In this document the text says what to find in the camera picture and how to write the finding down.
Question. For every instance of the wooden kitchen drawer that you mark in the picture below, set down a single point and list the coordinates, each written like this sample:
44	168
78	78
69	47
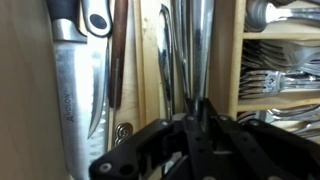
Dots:
23	100

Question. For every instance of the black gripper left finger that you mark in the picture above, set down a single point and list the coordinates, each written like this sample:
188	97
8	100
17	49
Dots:
193	150

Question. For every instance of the stack of silver forks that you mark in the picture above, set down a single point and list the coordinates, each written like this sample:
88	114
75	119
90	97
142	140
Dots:
266	83

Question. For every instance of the stainless steel fork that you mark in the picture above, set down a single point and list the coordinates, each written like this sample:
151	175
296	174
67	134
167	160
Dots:
286	55
293	113

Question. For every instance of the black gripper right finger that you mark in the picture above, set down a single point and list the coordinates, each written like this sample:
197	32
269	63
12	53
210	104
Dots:
253	150

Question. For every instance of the metal skewer with spiral end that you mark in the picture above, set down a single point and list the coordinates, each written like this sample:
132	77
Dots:
123	131

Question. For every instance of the wooden cutlery organizer tray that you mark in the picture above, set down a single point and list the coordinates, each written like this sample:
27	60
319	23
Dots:
221	50

